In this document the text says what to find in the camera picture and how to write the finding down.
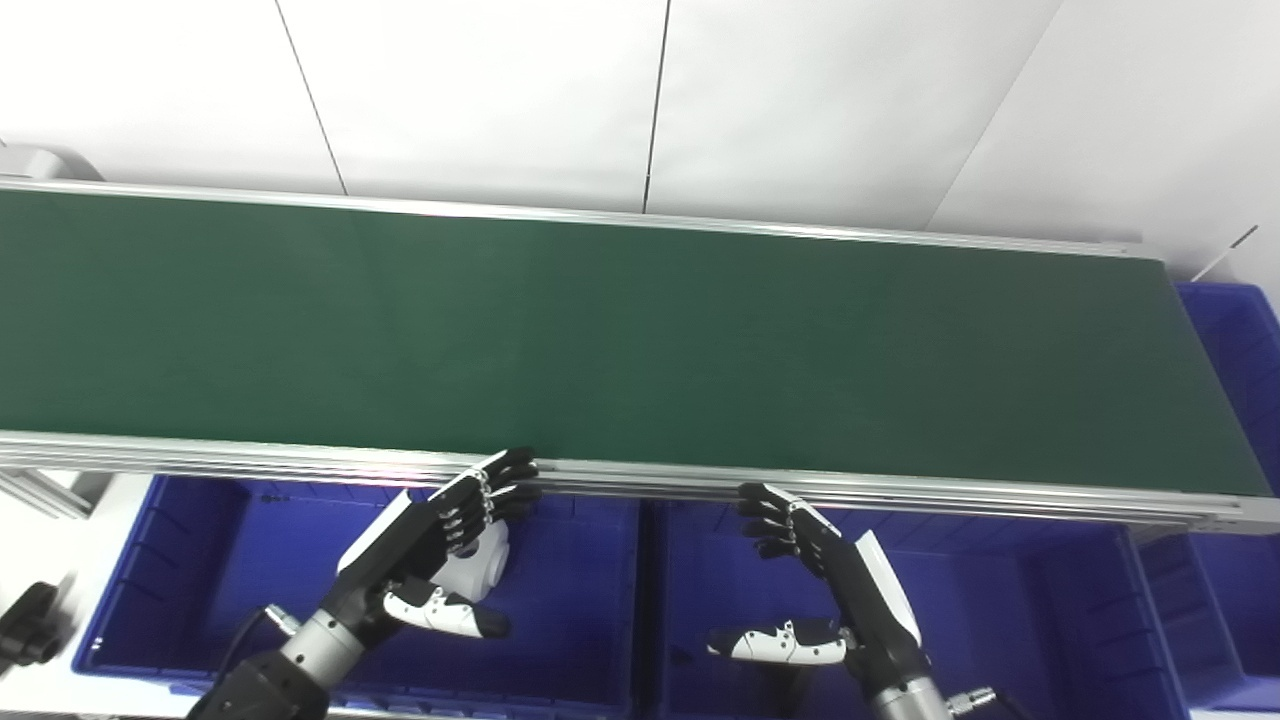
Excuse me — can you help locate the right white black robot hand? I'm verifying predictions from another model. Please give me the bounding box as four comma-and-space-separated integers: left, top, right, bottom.
707, 482, 927, 691

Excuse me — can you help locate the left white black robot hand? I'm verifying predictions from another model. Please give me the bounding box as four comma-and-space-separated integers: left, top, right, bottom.
325, 447, 543, 641

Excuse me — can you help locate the white block part with holes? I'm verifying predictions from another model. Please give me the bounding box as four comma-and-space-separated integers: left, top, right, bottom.
438, 518, 512, 603

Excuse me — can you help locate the green conveyor belt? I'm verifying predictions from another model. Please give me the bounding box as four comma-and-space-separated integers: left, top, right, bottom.
0, 190, 1273, 496
0, 178, 1280, 534

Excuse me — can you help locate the blue plastic bin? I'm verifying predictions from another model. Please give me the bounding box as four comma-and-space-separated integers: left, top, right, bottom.
72, 475, 643, 713
640, 500, 1213, 720
1140, 282, 1280, 713

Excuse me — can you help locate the aluminium conveyor support leg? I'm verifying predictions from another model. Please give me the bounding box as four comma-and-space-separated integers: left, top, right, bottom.
0, 470, 93, 521

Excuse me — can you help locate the grey conveyor end housing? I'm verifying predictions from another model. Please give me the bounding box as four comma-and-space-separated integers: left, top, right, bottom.
0, 143, 103, 184

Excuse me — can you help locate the black knob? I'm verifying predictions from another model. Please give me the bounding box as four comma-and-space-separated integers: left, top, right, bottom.
0, 582, 73, 673

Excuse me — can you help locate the thin white rod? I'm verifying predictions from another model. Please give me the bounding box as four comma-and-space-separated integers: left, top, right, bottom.
1190, 225, 1260, 282

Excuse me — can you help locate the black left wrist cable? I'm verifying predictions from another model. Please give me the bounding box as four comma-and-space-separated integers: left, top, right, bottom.
215, 603, 303, 691

